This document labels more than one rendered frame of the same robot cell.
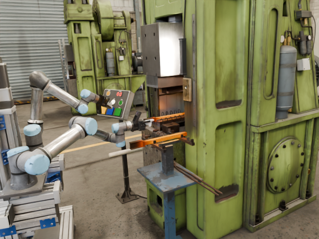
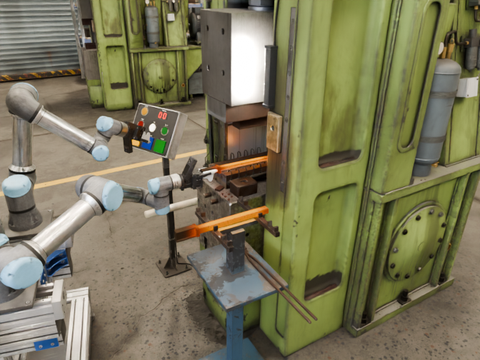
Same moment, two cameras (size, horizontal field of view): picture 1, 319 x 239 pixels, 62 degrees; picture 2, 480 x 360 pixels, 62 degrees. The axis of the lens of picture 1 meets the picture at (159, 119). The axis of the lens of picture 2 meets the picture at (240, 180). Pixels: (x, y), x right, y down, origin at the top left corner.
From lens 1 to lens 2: 41 cm
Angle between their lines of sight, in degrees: 11
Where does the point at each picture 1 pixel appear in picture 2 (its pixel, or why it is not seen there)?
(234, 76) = (353, 112)
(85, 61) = (111, 20)
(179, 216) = (250, 311)
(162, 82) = (233, 113)
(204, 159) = (293, 243)
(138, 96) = (197, 81)
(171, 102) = (246, 134)
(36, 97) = (21, 131)
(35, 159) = (18, 266)
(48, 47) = not seen: outside the picture
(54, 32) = not seen: outside the picture
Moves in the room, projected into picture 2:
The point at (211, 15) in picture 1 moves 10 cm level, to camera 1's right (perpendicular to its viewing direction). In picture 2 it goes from (325, 15) to (351, 15)
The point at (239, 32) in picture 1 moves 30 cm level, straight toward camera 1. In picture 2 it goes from (369, 39) to (370, 49)
